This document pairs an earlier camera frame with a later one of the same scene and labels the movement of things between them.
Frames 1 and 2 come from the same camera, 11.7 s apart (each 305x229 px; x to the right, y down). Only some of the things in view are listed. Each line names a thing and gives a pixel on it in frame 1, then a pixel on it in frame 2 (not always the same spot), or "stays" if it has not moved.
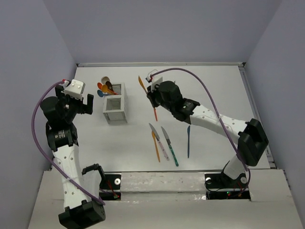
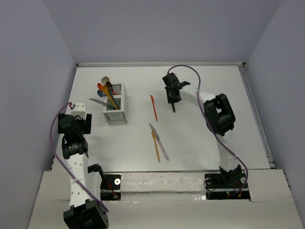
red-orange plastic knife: (155, 113) stays
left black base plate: (109, 187) stays
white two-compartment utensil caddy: (115, 106) stays
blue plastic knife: (188, 129) -> (111, 107)
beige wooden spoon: (105, 78) stays
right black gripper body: (156, 97) -> (170, 98)
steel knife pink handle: (161, 146) stays
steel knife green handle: (169, 143) -> (103, 103)
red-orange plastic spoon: (99, 85) stays
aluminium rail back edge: (215, 65) stays
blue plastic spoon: (101, 94) stays
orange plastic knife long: (142, 84) -> (105, 90)
